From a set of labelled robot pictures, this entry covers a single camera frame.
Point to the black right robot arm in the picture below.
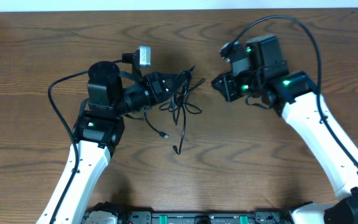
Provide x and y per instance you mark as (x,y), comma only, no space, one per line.
(258,70)

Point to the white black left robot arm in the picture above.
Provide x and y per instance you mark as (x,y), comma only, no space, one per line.
(112,95)

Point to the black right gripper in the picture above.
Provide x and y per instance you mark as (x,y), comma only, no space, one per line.
(225,80)

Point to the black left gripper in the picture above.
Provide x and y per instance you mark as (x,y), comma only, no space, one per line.
(159,88)

